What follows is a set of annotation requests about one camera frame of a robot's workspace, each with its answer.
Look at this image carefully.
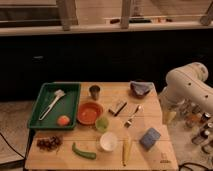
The spice bottle with black cap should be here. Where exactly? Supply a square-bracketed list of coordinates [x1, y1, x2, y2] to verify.
[192, 130, 210, 145]

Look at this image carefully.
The blue sponge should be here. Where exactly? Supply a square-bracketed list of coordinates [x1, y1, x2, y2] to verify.
[139, 128, 161, 150]

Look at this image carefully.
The bunch of dark grapes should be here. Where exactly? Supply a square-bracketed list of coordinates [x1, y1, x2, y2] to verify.
[37, 136, 62, 151]

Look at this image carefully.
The orange tomato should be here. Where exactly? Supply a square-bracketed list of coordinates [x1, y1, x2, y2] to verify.
[57, 115, 70, 126]

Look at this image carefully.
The orange bowl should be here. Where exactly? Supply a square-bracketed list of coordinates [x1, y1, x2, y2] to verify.
[77, 102, 103, 125]

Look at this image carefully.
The green plastic tray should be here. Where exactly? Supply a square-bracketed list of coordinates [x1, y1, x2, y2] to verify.
[28, 82, 81, 130]

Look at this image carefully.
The black whiteboard eraser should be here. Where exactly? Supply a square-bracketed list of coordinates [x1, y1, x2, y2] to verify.
[108, 101, 127, 116]

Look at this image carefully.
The white bowl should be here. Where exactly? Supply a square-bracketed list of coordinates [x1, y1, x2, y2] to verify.
[100, 132, 118, 152]

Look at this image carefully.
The white dish brush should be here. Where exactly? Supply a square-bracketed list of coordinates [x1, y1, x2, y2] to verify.
[39, 89, 65, 121]

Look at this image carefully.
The green cucumber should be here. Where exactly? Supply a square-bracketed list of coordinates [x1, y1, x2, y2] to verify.
[72, 142, 96, 160]

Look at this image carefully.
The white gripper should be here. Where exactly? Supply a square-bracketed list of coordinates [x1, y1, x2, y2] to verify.
[161, 103, 176, 125]

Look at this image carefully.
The small green cup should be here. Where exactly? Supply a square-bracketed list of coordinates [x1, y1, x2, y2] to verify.
[95, 117, 109, 133]

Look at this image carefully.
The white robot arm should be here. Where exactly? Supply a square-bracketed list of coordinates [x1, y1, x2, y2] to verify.
[158, 62, 213, 124]

